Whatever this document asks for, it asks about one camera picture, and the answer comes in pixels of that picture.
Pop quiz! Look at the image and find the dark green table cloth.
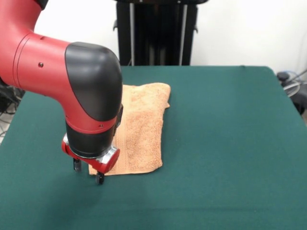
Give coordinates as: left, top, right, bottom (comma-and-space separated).
0, 66, 307, 230

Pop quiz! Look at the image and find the orange terry towel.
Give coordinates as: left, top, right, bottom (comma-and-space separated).
88, 82, 171, 177

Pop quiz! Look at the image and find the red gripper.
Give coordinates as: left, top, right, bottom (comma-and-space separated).
61, 140, 121, 186

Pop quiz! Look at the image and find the black cable tangle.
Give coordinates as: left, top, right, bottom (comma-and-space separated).
0, 83, 26, 115

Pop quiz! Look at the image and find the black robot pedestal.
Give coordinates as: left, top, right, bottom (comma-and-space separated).
112, 0, 209, 67

